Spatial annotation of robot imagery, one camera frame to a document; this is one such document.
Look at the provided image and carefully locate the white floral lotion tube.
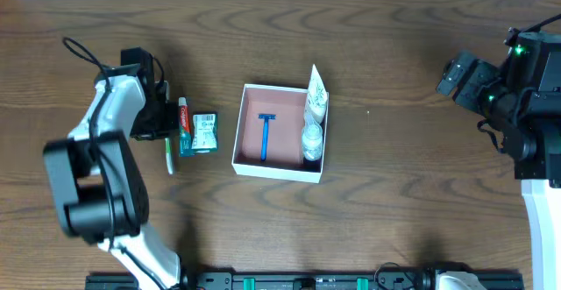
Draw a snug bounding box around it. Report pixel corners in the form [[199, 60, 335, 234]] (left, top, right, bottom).
[[305, 65, 329, 124]]

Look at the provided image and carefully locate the green and white toothbrush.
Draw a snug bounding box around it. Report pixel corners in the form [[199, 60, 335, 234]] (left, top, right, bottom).
[[165, 138, 174, 175]]

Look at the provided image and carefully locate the green and white soap packet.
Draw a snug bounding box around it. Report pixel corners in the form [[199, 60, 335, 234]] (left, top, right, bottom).
[[192, 113, 218, 153]]

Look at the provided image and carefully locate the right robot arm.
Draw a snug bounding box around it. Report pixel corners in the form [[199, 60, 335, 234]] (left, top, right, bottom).
[[437, 25, 560, 289]]

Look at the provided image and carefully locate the white box with pink interior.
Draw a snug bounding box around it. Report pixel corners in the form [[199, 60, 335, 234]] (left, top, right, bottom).
[[231, 84, 324, 183]]

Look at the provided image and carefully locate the blue disposable razor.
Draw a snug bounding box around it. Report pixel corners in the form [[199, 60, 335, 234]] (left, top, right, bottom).
[[258, 113, 276, 161]]

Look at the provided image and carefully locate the red and teal toothpaste tube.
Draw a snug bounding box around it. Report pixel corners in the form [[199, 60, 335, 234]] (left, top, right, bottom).
[[178, 97, 194, 157]]

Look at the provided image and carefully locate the clear pump soap bottle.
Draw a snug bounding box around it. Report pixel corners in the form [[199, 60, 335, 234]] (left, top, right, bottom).
[[302, 110, 323, 173]]

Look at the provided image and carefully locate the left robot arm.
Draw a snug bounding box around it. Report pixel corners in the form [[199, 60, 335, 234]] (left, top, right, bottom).
[[43, 47, 181, 289]]

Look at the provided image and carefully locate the black mounting rail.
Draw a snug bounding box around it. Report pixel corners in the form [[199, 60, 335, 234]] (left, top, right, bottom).
[[84, 263, 526, 290]]

